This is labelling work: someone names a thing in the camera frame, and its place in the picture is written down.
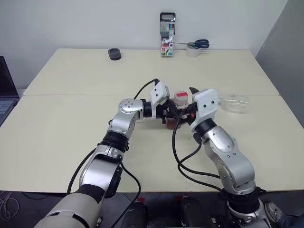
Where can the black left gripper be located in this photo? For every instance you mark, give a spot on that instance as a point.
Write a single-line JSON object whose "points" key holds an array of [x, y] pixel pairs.
{"points": [[163, 112]]}

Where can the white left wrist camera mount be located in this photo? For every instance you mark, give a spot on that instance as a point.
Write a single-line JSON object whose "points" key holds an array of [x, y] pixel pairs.
{"points": [[159, 93]]}

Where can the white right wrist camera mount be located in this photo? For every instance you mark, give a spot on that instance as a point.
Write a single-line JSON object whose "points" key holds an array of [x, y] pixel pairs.
{"points": [[206, 103]]}

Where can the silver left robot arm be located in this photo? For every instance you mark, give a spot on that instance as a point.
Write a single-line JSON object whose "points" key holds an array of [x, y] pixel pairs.
{"points": [[128, 118]]}

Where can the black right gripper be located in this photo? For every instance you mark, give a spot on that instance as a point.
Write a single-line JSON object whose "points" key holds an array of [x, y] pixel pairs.
{"points": [[192, 115]]}

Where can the clear plastic lid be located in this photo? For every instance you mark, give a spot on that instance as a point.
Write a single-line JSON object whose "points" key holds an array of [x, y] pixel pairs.
{"points": [[235, 103]]}

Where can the white tape roll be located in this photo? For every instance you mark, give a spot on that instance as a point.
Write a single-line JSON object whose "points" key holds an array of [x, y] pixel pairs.
{"points": [[192, 51]]}

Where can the blue jeans leg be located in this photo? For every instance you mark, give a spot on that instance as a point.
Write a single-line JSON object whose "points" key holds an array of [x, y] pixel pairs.
{"points": [[292, 219]]}

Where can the black round container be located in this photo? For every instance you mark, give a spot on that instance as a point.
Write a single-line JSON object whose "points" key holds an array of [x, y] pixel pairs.
{"points": [[114, 54]]}

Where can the marker pen box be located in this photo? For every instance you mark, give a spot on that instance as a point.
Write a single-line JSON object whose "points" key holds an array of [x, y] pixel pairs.
{"points": [[167, 35]]}

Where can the grey laptop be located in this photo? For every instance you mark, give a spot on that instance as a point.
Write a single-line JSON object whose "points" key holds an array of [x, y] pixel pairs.
{"points": [[6, 95]]}

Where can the plastic bottle with red stripe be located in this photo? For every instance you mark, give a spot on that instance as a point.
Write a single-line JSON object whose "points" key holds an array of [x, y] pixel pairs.
{"points": [[181, 98]]}

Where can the dark rounded shape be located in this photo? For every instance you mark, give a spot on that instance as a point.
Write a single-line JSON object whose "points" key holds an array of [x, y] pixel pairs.
{"points": [[137, 213]]}

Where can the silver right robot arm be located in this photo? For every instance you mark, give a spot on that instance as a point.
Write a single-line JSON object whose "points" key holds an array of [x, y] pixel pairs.
{"points": [[225, 147]]}

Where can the grey sneaker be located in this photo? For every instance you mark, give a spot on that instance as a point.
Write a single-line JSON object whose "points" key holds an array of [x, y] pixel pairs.
{"points": [[275, 211]]}

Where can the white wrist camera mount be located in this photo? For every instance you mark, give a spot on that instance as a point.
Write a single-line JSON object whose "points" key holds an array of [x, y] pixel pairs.
{"points": [[159, 93], [206, 103]]}

